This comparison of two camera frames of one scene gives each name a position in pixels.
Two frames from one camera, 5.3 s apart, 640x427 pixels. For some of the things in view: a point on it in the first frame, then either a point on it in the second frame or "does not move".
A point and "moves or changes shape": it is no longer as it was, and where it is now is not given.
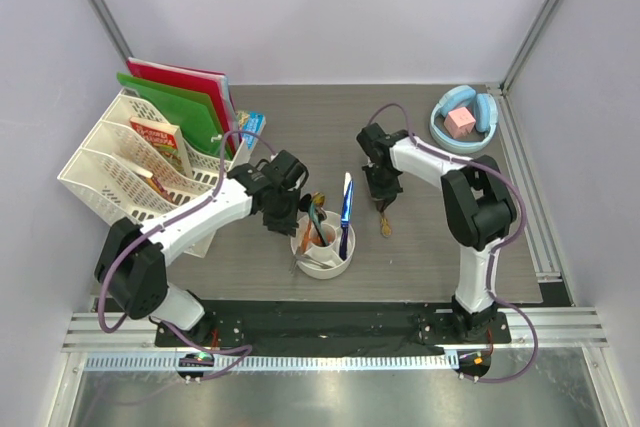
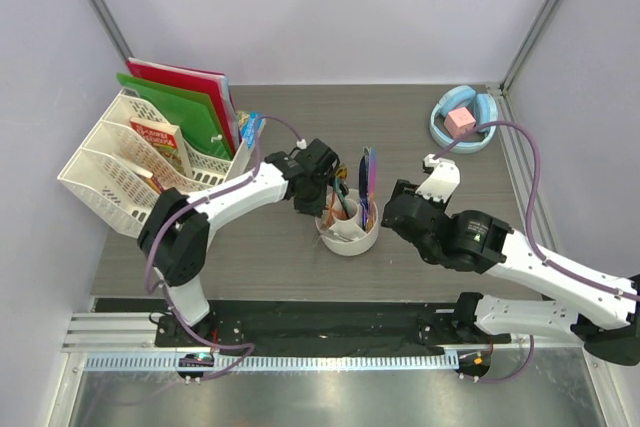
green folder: [195, 112] does not move
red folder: [217, 84] does not move
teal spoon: [315, 210] -> [337, 183]
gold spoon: [318, 200] moves or changes shape
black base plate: [243, 324] does not move
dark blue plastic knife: [346, 215] -> [364, 186]
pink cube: [459, 121] does not move
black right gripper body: [383, 184] -> [403, 185]
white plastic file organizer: [135, 164] does not move
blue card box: [254, 123] does not move
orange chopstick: [306, 237] -> [331, 212]
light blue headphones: [486, 115] does not move
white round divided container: [316, 247] -> [349, 225]
